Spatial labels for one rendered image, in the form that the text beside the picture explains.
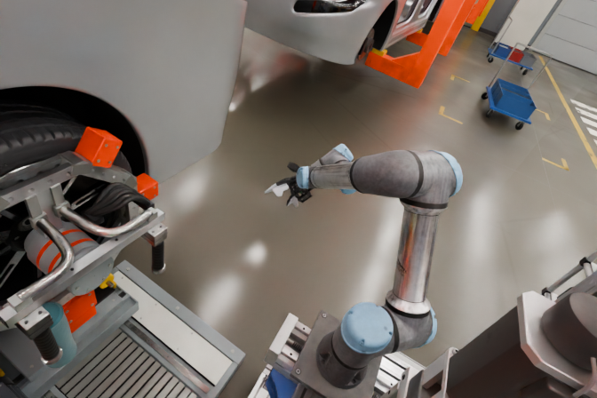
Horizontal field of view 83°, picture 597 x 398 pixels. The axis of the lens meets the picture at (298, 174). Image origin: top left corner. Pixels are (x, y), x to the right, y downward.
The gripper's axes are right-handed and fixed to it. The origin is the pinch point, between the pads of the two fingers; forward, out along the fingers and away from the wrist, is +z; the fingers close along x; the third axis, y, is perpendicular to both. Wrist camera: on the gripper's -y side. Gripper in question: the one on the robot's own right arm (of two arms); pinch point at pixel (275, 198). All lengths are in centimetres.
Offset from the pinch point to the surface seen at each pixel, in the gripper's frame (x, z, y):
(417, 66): 195, -121, -190
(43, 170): -72, 24, 6
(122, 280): 1, 100, -17
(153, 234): -43, 20, 19
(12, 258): -62, 57, 11
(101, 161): -61, 17, 1
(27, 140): -78, 21, 2
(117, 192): -55, 18, 9
